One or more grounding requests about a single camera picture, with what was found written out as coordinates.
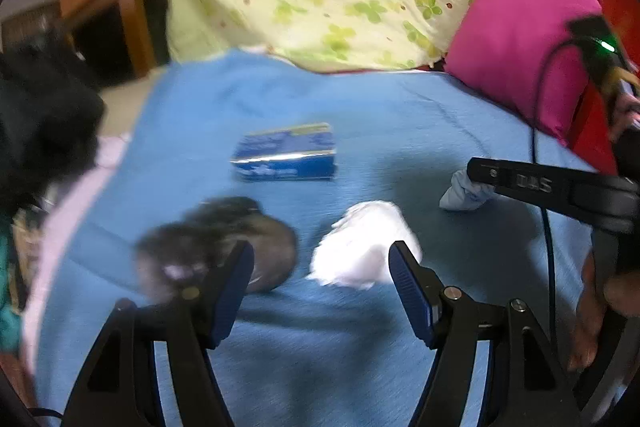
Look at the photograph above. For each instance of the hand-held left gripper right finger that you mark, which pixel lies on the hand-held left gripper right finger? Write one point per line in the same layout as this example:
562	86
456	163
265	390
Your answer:
407	292

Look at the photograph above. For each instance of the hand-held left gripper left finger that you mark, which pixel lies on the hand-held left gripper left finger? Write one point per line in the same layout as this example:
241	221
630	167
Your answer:
234	288

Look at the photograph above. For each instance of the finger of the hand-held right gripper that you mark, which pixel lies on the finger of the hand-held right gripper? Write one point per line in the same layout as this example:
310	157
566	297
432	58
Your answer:
560	189

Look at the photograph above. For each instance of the black plastic bag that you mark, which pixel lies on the black plastic bag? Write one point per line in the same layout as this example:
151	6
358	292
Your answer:
225	232

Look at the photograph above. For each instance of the white plastic bag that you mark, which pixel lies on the white plastic bag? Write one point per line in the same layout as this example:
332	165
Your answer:
360	247

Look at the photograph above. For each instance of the pale blue tissue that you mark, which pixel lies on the pale blue tissue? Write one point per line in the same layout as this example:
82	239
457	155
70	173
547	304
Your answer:
462	199

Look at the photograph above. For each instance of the blue carton box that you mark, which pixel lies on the blue carton box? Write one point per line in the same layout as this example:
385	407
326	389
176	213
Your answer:
285	154

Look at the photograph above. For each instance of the person's right hand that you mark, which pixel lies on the person's right hand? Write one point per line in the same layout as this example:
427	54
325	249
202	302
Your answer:
592	317

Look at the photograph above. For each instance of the pink pillow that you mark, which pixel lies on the pink pillow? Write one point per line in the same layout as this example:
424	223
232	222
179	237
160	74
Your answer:
515	42

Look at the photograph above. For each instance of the blue blanket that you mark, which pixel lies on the blue blanket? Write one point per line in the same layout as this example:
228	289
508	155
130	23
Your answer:
325	377

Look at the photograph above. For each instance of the white sheet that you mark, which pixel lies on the white sheet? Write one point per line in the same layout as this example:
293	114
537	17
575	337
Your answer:
65	232

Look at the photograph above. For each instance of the beige mattress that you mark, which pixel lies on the beige mattress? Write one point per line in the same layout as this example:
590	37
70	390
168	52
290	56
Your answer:
127	102

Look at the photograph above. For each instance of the teal cloth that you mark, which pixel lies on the teal cloth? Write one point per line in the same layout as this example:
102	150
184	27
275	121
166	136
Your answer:
9	307

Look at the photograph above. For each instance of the pile of black clothes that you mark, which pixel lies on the pile of black clothes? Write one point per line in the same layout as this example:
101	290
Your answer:
45	122

